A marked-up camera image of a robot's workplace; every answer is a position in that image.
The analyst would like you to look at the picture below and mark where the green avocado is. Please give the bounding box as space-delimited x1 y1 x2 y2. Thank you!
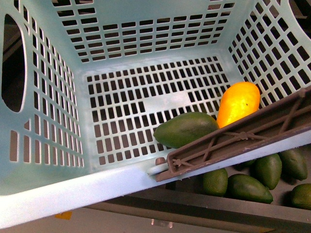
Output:
203 168 228 197
291 183 311 210
227 174 273 204
154 112 219 149
239 159 256 168
254 153 282 190
278 148 308 181

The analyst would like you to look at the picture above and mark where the light blue plastic basket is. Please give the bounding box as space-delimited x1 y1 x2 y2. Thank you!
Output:
0 0 311 229

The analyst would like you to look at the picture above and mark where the yellow mango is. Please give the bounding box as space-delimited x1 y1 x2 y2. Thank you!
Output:
216 82 260 128

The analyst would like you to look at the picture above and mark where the black avocado tray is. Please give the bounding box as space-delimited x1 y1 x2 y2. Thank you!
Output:
89 174 311 233

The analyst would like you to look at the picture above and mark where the yellow price tag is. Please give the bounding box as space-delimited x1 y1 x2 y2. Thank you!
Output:
54 211 72 220

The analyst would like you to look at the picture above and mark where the brown basket handle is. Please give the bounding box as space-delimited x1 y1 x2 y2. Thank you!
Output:
148 87 311 182

